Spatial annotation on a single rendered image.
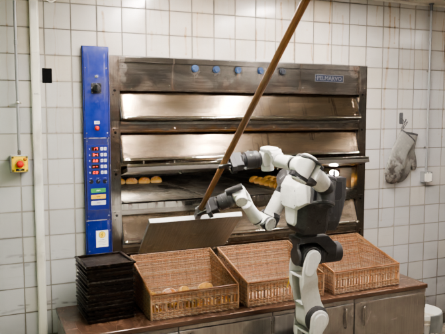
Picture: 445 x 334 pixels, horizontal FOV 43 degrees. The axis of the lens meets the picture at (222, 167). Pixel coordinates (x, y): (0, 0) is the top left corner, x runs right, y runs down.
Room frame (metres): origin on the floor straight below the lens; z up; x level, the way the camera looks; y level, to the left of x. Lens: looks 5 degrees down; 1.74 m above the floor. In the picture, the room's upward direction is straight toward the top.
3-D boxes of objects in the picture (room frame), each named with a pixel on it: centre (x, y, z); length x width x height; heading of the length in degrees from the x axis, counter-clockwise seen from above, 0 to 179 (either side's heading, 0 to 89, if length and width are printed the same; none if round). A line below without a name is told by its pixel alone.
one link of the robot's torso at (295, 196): (3.04, -0.49, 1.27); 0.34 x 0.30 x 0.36; 19
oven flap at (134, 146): (3.86, -0.19, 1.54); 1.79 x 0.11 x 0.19; 113
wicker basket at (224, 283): (3.39, 0.24, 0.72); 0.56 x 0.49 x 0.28; 113
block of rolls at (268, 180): (4.50, -0.55, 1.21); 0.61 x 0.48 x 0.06; 23
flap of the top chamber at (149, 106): (3.86, -0.19, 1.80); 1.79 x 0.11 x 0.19; 113
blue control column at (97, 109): (4.30, 1.14, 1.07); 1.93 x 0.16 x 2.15; 23
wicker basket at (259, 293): (3.63, -0.31, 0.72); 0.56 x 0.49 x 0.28; 114
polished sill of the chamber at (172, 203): (3.89, -0.18, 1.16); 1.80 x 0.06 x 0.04; 113
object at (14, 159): (3.23, 1.17, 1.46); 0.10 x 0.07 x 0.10; 113
